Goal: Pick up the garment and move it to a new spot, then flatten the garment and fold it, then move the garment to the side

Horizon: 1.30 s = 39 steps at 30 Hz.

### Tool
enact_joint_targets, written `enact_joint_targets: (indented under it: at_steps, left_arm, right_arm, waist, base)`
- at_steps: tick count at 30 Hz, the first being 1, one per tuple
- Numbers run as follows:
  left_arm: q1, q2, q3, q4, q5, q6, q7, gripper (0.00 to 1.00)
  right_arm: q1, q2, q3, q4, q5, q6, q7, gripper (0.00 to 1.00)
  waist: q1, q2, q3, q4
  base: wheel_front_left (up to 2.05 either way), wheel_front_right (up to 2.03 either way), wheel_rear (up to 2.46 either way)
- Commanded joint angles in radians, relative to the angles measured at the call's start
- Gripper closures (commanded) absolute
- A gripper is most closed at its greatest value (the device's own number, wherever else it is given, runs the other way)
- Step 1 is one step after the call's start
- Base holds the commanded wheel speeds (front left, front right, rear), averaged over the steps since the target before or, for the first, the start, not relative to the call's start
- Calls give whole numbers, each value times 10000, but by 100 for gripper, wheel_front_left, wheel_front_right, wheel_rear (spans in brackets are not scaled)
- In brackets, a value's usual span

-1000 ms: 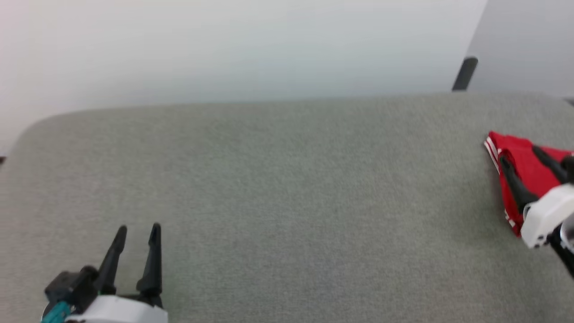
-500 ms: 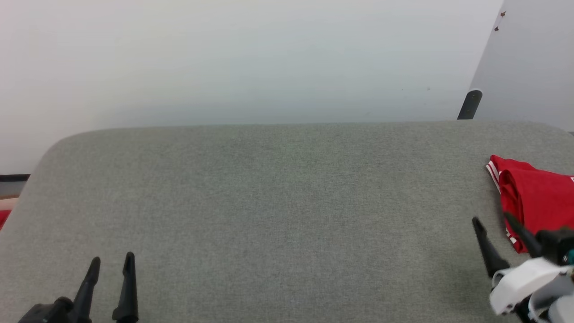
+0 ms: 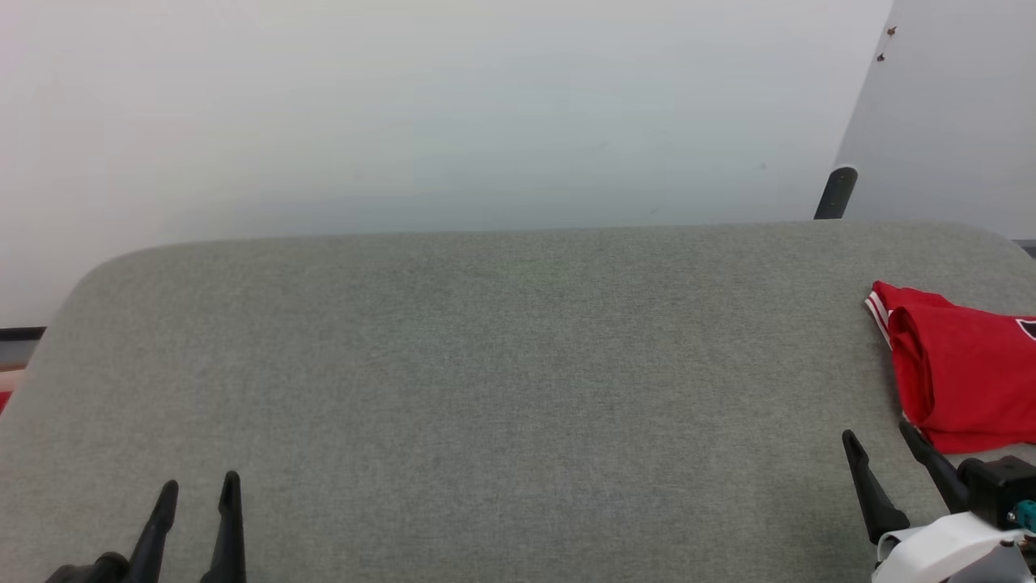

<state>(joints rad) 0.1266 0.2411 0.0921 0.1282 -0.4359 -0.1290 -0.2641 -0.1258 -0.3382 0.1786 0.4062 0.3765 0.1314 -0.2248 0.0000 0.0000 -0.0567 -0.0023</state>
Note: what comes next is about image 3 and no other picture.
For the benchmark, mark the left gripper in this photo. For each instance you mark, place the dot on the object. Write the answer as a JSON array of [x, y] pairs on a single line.
[[93, 571]]

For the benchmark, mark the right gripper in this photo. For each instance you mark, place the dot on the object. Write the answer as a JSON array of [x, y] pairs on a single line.
[[947, 555]]

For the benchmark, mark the red and white jersey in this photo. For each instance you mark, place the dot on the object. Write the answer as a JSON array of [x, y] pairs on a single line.
[[963, 372]]

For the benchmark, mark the dark grey pole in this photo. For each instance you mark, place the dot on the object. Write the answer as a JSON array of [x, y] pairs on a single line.
[[836, 194]]

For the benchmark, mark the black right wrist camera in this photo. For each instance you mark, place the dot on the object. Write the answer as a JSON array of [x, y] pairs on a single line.
[[995, 490]]

